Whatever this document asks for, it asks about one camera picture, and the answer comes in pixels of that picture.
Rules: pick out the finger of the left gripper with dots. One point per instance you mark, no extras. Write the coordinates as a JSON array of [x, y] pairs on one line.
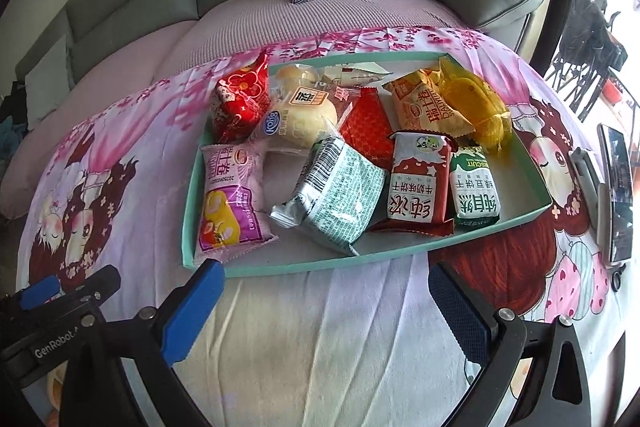
[[34, 296]]

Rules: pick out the yellow cake clear packet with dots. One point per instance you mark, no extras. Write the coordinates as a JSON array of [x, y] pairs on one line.
[[474, 99]]

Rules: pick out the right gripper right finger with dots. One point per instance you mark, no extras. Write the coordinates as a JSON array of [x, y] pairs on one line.
[[555, 390]]

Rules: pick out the green biscuit packet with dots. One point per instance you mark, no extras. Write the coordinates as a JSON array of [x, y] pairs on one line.
[[473, 189]]

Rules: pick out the red snack bag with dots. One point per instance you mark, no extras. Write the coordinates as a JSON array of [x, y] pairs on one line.
[[240, 100]]

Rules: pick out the red foil snack packet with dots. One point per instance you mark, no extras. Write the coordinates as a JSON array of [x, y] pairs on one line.
[[367, 129]]

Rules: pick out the teal foil candy packet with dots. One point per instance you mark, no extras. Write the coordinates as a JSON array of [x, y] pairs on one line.
[[334, 197]]

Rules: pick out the light grey cushion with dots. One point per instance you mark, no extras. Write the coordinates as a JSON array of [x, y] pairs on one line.
[[47, 84]]

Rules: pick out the grey phone stand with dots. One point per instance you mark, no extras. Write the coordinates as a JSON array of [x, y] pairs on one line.
[[591, 182]]

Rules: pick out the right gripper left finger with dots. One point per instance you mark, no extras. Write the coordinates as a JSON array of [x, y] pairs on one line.
[[96, 390]]

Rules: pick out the black drying rack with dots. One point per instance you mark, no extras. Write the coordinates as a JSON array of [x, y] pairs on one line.
[[586, 54]]

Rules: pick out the red white snack box packet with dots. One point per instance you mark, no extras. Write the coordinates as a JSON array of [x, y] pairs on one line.
[[417, 197]]

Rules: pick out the yellow pudding cup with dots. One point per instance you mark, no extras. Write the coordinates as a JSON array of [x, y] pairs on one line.
[[289, 77]]

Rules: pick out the pink swiss roll packet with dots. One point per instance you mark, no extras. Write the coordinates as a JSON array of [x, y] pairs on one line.
[[232, 217]]

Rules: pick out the pink sofa seat cover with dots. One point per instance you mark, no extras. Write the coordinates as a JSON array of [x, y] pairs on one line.
[[233, 26]]

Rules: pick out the orange swiss roll packet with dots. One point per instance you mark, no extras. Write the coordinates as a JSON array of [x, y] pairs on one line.
[[420, 107]]

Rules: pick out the clear steamed cake packet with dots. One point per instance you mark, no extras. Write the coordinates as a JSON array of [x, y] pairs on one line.
[[304, 116]]

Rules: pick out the cream peach cake packet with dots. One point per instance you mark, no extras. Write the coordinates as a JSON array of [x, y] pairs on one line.
[[353, 74]]

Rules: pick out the teal black clothes pile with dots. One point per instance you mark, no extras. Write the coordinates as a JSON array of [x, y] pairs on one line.
[[14, 122]]

